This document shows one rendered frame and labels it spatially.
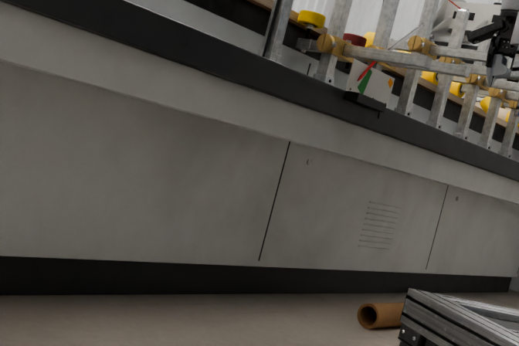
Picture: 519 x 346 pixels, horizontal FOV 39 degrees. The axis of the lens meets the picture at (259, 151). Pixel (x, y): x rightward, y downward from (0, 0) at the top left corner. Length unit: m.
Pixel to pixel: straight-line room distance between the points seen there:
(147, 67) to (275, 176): 0.86
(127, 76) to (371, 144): 1.06
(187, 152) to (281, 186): 0.47
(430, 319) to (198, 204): 0.72
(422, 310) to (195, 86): 0.78
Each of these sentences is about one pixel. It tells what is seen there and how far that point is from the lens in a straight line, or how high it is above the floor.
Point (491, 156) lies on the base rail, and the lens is 3.21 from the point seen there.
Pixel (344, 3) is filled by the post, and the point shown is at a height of 0.93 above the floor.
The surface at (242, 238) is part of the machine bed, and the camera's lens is 2.30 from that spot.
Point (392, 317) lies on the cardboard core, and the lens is 2.51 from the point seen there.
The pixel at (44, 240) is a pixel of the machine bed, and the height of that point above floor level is 0.14.
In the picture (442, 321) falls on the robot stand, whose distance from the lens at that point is 1.82.
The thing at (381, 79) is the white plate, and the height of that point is 0.78.
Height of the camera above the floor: 0.49
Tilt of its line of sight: 1 degrees down
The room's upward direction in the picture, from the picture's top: 15 degrees clockwise
